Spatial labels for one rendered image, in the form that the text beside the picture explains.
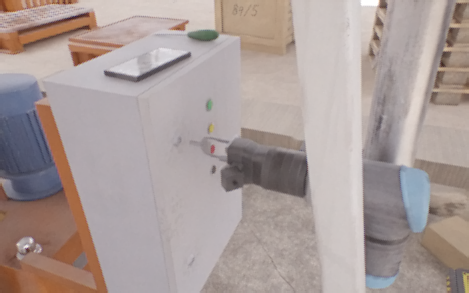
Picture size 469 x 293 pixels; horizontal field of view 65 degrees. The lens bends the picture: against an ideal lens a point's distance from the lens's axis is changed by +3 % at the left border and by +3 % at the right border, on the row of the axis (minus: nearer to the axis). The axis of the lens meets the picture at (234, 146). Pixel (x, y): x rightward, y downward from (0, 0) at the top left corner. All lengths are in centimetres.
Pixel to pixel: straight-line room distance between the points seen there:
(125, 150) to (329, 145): 42
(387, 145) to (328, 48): 35
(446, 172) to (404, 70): 175
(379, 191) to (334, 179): 16
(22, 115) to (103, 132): 76
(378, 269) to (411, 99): 27
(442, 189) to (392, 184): 181
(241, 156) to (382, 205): 22
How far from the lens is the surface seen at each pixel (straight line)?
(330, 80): 34
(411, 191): 55
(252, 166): 59
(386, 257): 62
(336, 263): 49
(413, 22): 59
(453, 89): 297
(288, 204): 229
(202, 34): 89
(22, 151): 149
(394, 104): 62
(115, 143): 70
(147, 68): 70
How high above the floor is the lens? 148
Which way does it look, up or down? 32 degrees down
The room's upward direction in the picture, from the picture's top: 1 degrees counter-clockwise
